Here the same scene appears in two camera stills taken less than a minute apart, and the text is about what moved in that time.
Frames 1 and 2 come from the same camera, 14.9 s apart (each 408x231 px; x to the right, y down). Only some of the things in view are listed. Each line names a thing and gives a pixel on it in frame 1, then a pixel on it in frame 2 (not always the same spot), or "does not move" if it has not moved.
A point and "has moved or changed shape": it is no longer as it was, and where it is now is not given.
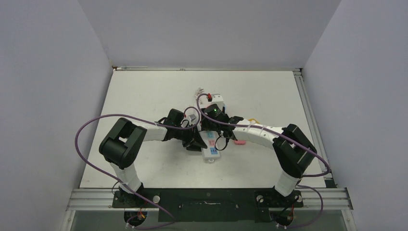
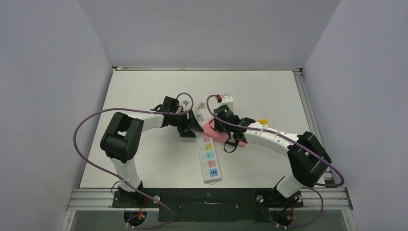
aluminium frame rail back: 127,68 does not move
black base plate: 208,204 does not move
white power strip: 211,139 has moved or changed shape
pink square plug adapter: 240,142 does not move
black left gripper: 193,141 → 188,125
